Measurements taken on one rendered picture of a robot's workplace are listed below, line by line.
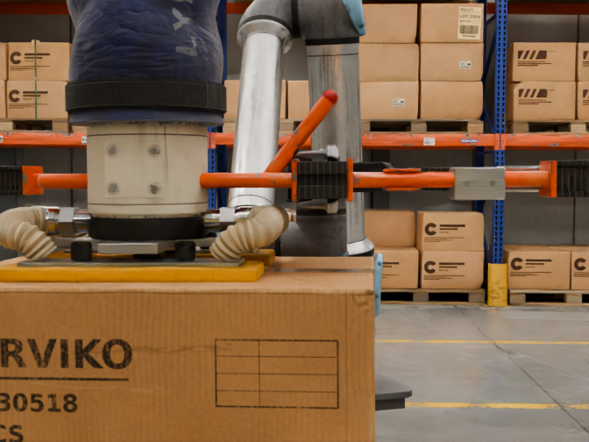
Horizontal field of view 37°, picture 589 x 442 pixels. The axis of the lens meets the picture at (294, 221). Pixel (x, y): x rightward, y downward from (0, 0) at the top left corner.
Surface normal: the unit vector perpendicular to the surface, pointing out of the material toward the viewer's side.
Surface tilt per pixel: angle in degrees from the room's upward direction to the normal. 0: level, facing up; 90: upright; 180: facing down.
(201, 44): 78
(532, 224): 90
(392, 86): 83
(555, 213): 90
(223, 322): 90
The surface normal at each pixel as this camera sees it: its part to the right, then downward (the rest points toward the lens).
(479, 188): -0.06, 0.05
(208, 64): 0.78, 0.00
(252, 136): -0.10, -0.51
